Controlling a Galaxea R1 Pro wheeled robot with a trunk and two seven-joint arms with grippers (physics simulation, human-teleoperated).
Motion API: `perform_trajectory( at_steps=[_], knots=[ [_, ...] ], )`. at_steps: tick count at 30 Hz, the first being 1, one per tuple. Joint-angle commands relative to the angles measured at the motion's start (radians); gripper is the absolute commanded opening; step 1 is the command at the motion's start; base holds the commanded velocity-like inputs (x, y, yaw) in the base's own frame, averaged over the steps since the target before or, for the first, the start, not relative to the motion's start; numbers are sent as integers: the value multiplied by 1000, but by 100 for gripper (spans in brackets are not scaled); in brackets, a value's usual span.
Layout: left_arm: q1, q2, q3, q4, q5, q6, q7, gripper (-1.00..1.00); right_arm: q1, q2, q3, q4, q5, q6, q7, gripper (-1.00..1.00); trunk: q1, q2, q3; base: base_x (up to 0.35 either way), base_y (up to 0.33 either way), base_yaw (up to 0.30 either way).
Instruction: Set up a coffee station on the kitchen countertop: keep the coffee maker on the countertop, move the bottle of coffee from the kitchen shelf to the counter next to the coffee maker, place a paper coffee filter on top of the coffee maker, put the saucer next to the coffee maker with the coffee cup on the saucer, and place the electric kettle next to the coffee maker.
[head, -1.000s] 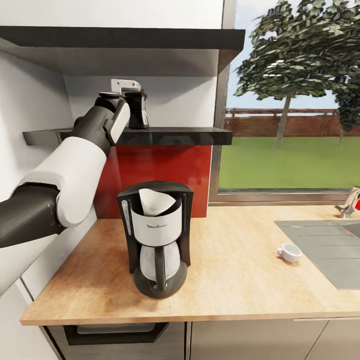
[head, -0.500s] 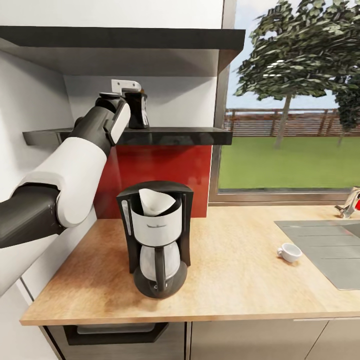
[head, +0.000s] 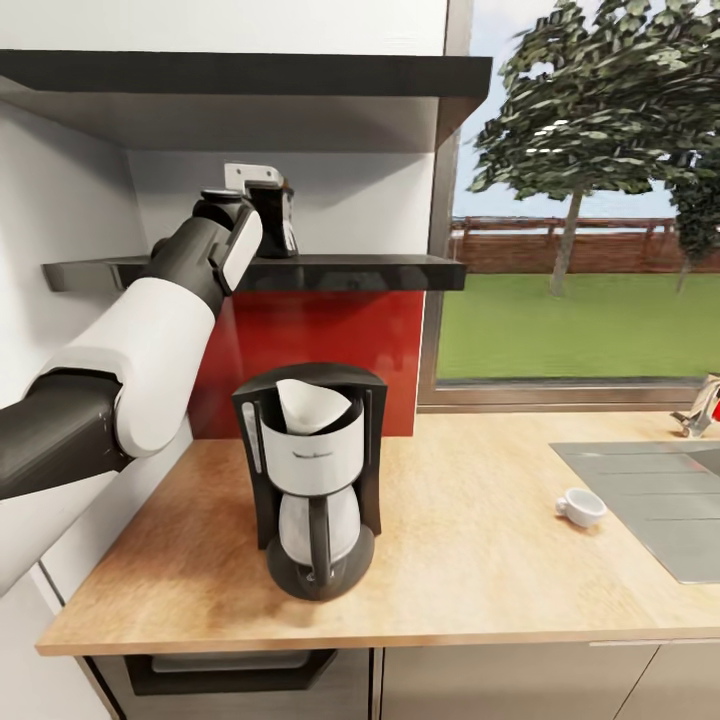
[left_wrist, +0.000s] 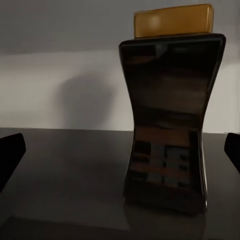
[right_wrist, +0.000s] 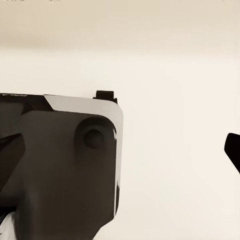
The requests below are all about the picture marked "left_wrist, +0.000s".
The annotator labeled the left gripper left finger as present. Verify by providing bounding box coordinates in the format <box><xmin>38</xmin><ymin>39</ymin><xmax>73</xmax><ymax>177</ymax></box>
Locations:
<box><xmin>0</xmin><ymin>133</ymin><xmax>26</xmax><ymax>193</ymax></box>

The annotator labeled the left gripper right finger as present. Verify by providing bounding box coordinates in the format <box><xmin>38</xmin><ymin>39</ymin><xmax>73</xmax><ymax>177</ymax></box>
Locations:
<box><xmin>224</xmin><ymin>133</ymin><xmax>240</xmax><ymax>173</ymax></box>

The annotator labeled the bottle of coffee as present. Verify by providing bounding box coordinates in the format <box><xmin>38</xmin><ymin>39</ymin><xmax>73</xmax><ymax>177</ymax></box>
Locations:
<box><xmin>118</xmin><ymin>3</ymin><xmax>227</xmax><ymax>214</ymax></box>

